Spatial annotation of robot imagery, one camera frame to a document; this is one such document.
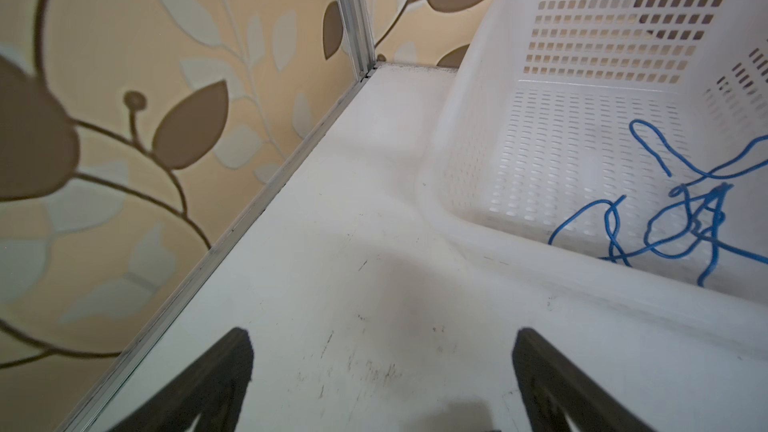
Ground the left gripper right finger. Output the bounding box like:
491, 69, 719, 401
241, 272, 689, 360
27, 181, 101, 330
511, 327, 651, 431

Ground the left white plastic basket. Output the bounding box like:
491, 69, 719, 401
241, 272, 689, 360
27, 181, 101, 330
416, 0, 767, 358

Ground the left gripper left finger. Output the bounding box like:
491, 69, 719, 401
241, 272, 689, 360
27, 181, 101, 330
112, 328, 254, 431

